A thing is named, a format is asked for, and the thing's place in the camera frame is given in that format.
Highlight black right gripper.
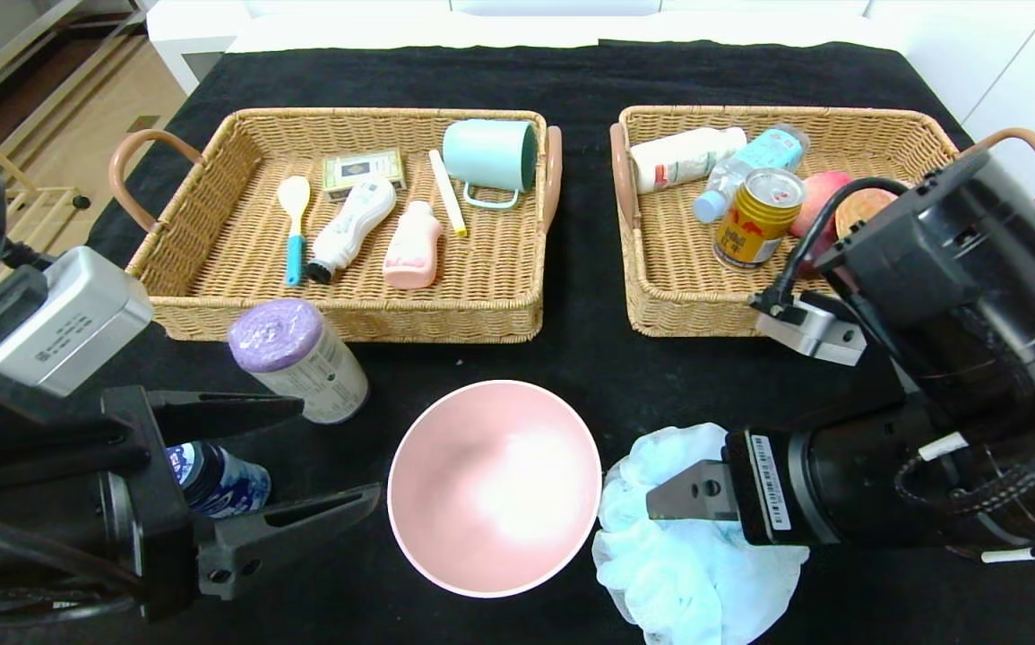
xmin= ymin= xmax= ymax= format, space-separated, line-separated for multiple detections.
xmin=645 ymin=406 xmax=928 ymax=547

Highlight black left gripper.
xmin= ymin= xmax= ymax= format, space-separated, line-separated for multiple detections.
xmin=0 ymin=384 xmax=383 ymax=623

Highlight light blue bath loofah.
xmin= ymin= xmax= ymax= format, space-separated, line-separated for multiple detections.
xmin=591 ymin=423 xmax=811 ymax=645

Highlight white canister purple top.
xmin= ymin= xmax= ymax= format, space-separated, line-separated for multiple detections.
xmin=228 ymin=298 xmax=369 ymax=426

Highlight yellow drink can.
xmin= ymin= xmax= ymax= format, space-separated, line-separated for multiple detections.
xmin=712 ymin=168 xmax=806 ymax=271

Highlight orange bread bun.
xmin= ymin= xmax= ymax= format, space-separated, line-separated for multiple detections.
xmin=835 ymin=188 xmax=899 ymax=238

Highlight pink bowl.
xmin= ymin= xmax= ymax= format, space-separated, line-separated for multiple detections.
xmin=387 ymin=381 xmax=603 ymax=599

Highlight white bottle black cap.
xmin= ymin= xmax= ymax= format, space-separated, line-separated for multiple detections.
xmin=306 ymin=177 xmax=398 ymax=287

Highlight small pink bottle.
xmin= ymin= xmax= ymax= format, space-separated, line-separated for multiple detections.
xmin=382 ymin=201 xmax=444 ymax=290

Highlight clear water bottle blue label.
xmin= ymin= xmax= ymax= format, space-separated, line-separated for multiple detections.
xmin=693 ymin=125 xmax=811 ymax=224

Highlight wooden rack with wheels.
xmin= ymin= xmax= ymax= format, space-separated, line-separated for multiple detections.
xmin=0 ymin=100 xmax=92 ymax=270

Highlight small green gold card box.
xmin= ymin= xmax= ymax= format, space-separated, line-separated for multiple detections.
xmin=322 ymin=150 xmax=408 ymax=202

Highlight red peach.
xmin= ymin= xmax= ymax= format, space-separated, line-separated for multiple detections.
xmin=790 ymin=170 xmax=854 ymax=238

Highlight white milk bottle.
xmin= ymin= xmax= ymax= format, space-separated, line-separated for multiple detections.
xmin=629 ymin=126 xmax=747 ymax=195

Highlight white stick yellow tip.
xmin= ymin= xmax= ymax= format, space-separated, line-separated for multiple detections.
xmin=428 ymin=150 xmax=469 ymax=238

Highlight teal mug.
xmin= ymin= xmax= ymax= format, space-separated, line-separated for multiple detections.
xmin=442 ymin=119 xmax=539 ymax=211

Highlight black table cloth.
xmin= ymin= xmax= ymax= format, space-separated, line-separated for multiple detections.
xmin=0 ymin=40 xmax=1035 ymax=645

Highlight white furniture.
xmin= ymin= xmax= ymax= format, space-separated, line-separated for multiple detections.
xmin=145 ymin=0 xmax=876 ymax=95

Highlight white cabinet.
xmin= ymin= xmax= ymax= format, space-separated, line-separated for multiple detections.
xmin=862 ymin=0 xmax=1035 ymax=297

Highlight woven wicker basket brown handles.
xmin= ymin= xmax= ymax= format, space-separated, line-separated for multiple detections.
xmin=608 ymin=105 xmax=1035 ymax=339
xmin=108 ymin=107 xmax=564 ymax=346

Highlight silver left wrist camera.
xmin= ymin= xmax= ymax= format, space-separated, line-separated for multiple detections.
xmin=0 ymin=246 xmax=155 ymax=398

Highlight yellow spoon blue handle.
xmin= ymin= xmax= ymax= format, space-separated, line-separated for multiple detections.
xmin=279 ymin=176 xmax=313 ymax=288

